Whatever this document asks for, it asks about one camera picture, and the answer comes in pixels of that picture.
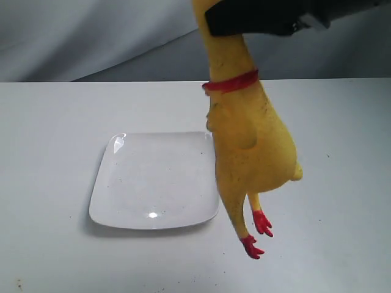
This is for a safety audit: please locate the yellow rubber chicken toy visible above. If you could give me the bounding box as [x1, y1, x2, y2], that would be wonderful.
[192, 1, 303, 259]

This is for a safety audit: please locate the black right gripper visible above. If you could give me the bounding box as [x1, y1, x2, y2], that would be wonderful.
[204, 0, 390, 37]

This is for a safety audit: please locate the white square plate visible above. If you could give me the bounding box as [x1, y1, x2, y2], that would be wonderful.
[89, 131, 220, 230]

